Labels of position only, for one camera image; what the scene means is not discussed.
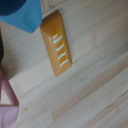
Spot pink ceramic mug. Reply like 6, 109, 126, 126
0, 68, 20, 128

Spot orange bar with white stripes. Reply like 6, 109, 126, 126
39, 9, 74, 78

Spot blue ceramic mug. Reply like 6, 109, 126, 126
0, 0, 44, 34

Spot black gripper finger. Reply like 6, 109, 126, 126
0, 31, 4, 68

